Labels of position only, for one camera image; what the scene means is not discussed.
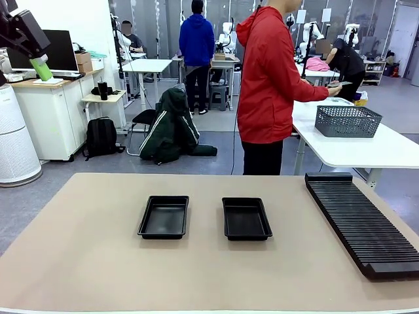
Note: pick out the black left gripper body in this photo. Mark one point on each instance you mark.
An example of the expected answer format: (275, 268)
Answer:
(27, 32)

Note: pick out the white storage shelf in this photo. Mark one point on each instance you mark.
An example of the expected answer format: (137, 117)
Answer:
(374, 70)

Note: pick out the white cylindrical air purifier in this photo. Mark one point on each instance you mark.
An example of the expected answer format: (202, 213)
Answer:
(16, 147)

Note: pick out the small wooden side table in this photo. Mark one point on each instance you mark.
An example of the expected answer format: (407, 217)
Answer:
(109, 97)

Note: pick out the black keyboard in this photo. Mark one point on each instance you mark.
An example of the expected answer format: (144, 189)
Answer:
(70, 76)

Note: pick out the brown cardboard box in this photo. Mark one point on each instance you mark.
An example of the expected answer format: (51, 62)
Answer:
(85, 67)
(82, 57)

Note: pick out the pink cloth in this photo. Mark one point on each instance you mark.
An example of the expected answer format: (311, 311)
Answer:
(317, 64)

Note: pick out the black camera stand pole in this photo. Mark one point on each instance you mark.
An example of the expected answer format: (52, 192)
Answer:
(306, 62)
(120, 62)

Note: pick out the grey plastic mesh basket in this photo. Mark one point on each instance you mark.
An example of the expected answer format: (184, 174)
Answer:
(347, 122)

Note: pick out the person's right forearm red sleeve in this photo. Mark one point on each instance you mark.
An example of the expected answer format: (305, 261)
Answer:
(311, 92)

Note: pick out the yellow cardboard box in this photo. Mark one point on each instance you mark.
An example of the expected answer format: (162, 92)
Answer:
(360, 102)

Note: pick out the seated person in grey shirt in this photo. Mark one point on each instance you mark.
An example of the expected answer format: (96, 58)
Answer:
(135, 42)

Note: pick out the large black computer monitor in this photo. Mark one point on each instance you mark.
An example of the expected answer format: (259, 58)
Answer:
(59, 52)

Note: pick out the dark green striped jacket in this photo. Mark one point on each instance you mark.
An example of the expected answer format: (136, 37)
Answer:
(170, 131)

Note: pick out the grey plastic stool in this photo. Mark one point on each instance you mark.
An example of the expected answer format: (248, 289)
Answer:
(218, 95)

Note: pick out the white height-adjustable table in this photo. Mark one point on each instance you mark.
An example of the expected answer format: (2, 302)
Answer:
(360, 148)

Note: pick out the black metal chair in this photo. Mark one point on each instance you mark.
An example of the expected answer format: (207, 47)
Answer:
(144, 116)

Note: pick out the black backpack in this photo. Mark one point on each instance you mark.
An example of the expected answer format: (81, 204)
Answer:
(101, 137)

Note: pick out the green perforated circuit board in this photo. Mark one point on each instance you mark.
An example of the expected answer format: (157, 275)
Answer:
(342, 84)

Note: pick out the white desk with cardboard box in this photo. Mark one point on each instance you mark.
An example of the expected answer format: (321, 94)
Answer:
(226, 62)

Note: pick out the black ESD tray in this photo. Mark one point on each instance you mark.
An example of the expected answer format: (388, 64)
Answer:
(246, 219)
(163, 218)

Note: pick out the person's right hand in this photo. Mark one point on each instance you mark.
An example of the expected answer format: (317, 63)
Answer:
(334, 91)

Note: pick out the white cabinet with wooden top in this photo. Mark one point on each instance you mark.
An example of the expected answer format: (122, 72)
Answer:
(49, 114)

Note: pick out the person in blue hoodie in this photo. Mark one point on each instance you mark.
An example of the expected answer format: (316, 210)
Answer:
(196, 39)

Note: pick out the white plastic bin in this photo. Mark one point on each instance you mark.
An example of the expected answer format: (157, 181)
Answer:
(337, 101)

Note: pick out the white storage box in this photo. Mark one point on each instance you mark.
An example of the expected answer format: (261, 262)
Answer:
(97, 63)

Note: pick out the person in red jacket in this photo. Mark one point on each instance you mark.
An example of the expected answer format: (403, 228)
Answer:
(265, 72)

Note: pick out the black slotted board rack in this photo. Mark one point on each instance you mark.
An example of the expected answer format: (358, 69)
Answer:
(357, 225)

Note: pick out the bending person in black clothes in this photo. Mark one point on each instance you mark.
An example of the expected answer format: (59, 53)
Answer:
(347, 62)

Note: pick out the red fire extinguisher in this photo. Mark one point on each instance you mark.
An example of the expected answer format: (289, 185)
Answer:
(395, 71)

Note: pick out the black tumbler with straw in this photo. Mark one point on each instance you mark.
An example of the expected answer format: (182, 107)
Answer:
(102, 91)

